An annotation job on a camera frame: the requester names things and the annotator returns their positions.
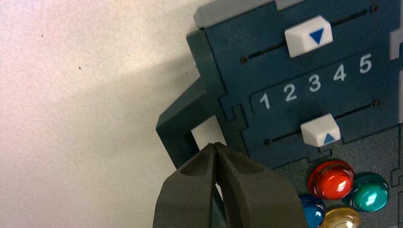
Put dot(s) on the yellow dome push button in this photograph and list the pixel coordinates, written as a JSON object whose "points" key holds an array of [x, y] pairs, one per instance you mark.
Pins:
{"points": [[341, 220]]}

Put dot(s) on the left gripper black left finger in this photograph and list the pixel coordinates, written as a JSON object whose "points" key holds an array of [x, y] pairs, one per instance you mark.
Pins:
{"points": [[185, 198]]}

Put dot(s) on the white slider knob up triangle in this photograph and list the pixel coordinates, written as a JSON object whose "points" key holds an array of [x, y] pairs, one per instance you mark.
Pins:
{"points": [[314, 132]]}

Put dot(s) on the white slider knob down triangle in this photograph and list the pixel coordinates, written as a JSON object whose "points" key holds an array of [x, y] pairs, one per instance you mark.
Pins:
{"points": [[299, 41]]}

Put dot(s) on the green dome push button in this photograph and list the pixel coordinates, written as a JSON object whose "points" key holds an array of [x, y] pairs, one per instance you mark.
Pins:
{"points": [[368, 195]]}

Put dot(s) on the blue dome push button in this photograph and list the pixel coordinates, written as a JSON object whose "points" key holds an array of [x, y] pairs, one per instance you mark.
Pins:
{"points": [[314, 212]]}

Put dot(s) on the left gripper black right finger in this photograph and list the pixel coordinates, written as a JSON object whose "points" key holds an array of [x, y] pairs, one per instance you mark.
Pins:
{"points": [[258, 198]]}

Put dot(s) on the red dome push button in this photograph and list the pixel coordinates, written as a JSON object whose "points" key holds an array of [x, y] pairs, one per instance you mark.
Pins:
{"points": [[330, 181]]}

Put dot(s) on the blue grey task board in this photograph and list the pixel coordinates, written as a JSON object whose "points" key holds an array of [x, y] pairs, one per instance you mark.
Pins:
{"points": [[252, 47]]}

